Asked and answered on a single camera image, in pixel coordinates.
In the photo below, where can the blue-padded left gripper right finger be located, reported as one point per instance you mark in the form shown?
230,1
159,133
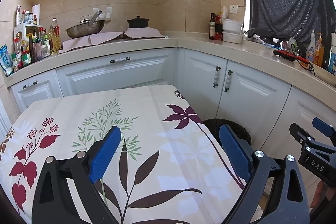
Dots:
287,202

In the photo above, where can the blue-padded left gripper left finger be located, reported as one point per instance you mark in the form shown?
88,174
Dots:
53,202

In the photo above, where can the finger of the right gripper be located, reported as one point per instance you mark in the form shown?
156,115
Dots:
325,128

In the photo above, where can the white kitchen cabinets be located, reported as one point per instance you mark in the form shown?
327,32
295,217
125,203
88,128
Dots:
265,96

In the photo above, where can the person's hand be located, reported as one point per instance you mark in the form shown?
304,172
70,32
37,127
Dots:
329,192

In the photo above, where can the orange cleaner bottle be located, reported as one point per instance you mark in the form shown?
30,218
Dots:
319,50

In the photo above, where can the white spray bottle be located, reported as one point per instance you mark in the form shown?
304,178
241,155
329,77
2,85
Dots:
310,52

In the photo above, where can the floral tablecloth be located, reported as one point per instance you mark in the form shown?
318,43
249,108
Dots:
168,168

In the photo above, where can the white lidded container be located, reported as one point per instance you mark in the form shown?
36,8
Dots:
232,31

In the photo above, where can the blue white snack bag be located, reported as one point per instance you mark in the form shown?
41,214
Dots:
6,63

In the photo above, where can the pink stove cover cloth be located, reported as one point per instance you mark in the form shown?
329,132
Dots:
102,37

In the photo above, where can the white spice rack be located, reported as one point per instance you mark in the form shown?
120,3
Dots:
28,43

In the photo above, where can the yellow cooking oil bottle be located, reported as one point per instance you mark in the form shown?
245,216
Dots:
54,37

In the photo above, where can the dark sauce bottle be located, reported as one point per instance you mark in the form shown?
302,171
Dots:
212,27

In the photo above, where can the steel wok pan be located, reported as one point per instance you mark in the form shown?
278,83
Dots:
88,25

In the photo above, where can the black clay pot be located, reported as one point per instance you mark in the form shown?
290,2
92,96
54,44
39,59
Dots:
138,22

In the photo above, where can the red handled tool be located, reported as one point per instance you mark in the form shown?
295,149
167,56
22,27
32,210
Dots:
290,56

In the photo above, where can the white wall socket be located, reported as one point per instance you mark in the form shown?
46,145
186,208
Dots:
233,9

